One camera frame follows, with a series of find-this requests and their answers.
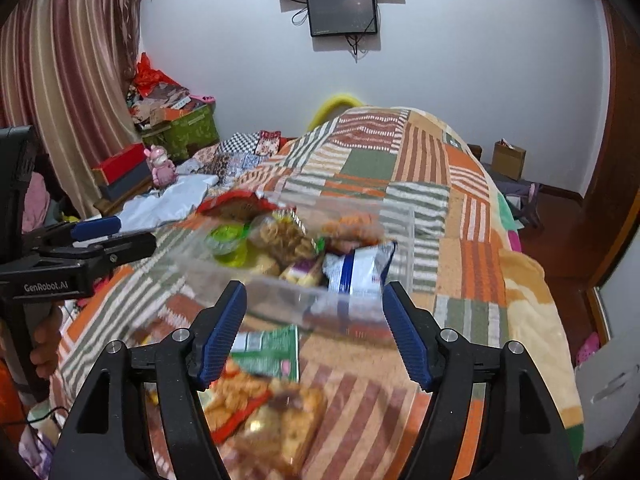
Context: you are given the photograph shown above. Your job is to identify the brown wooden door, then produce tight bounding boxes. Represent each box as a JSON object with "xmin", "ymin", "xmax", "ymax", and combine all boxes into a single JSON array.
[{"xmin": 584, "ymin": 1, "xmax": 639, "ymax": 286}]

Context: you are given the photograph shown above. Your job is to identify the dark blue box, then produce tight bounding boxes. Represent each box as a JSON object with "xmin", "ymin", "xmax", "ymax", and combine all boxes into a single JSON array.
[{"xmin": 99, "ymin": 160, "xmax": 151, "ymax": 202}]

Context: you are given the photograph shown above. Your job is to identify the patchwork striped bed quilt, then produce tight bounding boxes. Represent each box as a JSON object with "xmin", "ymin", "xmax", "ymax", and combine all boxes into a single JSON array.
[{"xmin": 51, "ymin": 106, "xmax": 584, "ymax": 479}]

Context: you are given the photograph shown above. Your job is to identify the cracker pack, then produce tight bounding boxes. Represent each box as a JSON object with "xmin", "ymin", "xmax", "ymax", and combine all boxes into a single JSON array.
[{"xmin": 320, "ymin": 212, "xmax": 385, "ymax": 255}]

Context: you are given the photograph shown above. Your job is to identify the striped pink beige curtain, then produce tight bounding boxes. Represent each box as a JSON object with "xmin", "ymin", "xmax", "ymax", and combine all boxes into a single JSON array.
[{"xmin": 1, "ymin": 0, "xmax": 140, "ymax": 217}]

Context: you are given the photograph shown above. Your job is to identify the green storage box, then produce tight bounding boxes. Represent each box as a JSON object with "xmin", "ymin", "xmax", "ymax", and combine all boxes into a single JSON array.
[{"xmin": 141, "ymin": 104, "xmax": 219, "ymax": 162}]

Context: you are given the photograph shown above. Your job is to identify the green edged snack bag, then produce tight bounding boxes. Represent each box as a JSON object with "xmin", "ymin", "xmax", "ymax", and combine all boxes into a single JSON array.
[{"xmin": 230, "ymin": 325, "xmax": 299, "ymax": 382}]

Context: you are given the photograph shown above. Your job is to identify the clear bag fried crisps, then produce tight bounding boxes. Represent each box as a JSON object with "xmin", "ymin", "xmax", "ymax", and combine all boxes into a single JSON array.
[{"xmin": 248, "ymin": 209, "xmax": 320, "ymax": 266}]

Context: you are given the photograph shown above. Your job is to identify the red plastic bag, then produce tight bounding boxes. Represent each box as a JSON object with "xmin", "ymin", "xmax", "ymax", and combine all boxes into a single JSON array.
[{"xmin": 132, "ymin": 52, "xmax": 180, "ymax": 98}]

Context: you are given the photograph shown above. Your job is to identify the blue white red snack bag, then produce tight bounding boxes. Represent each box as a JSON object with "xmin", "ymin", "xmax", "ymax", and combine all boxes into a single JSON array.
[{"xmin": 322, "ymin": 240, "xmax": 397, "ymax": 297}]

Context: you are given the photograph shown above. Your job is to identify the small black wall monitor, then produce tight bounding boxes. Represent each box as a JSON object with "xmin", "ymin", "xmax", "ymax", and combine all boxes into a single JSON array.
[{"xmin": 307, "ymin": 0, "xmax": 378, "ymax": 37}]

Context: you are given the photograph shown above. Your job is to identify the green jelly cup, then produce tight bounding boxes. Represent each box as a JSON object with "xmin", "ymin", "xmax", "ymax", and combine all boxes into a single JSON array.
[{"xmin": 205, "ymin": 223, "xmax": 250, "ymax": 268}]

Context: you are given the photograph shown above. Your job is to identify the red gift box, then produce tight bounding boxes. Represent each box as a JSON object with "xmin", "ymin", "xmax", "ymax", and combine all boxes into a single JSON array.
[{"xmin": 92, "ymin": 143, "xmax": 145, "ymax": 185}]

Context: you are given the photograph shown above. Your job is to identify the brown cardboard box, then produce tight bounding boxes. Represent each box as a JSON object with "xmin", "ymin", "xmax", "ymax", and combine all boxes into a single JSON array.
[{"xmin": 490, "ymin": 140, "xmax": 526, "ymax": 180}]

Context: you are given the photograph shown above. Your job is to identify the yellow purple wafer stick pack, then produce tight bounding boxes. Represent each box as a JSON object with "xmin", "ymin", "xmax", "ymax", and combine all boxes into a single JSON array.
[{"xmin": 279, "ymin": 256, "xmax": 323, "ymax": 287}]

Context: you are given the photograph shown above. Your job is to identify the checkered patchwork blanket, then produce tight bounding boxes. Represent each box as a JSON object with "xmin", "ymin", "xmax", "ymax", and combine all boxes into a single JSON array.
[{"xmin": 192, "ymin": 130, "xmax": 288, "ymax": 181}]

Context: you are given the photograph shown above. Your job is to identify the pink rabbit plush toy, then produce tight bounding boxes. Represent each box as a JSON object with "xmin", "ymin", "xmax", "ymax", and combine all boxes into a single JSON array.
[{"xmin": 143, "ymin": 145, "xmax": 177, "ymax": 190}]

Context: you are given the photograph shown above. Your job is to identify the person left hand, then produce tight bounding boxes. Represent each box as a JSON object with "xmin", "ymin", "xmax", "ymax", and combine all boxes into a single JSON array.
[{"xmin": 30, "ymin": 304, "xmax": 62, "ymax": 379}]

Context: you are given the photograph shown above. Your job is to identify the red barcode nugget snack bag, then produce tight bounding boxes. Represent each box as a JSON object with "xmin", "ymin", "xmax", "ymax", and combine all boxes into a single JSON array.
[{"xmin": 198, "ymin": 359, "xmax": 271, "ymax": 445}]

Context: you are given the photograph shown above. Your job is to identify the white plastic bag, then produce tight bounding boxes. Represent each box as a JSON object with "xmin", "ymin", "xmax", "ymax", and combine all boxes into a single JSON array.
[{"xmin": 117, "ymin": 174, "xmax": 219, "ymax": 233}]

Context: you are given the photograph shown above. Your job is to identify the clear plastic storage bin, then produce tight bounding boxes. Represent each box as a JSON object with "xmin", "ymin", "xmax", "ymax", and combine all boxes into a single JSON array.
[{"xmin": 171, "ymin": 193, "xmax": 416, "ymax": 346}]

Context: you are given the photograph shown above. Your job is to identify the red long snack bag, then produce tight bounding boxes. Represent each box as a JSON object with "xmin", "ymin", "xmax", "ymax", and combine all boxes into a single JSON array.
[{"xmin": 196, "ymin": 190, "xmax": 280, "ymax": 222}]

